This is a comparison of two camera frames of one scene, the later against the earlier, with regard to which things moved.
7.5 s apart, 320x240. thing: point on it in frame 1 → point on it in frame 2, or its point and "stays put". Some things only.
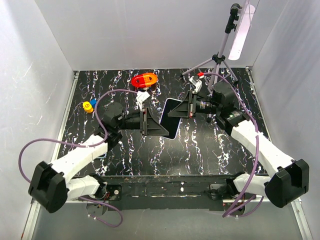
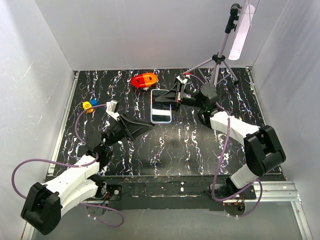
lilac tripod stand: [231, 26] stays put
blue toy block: [93, 102] stays put
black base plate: [168, 192] stays put
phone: [171, 124] → [161, 112]
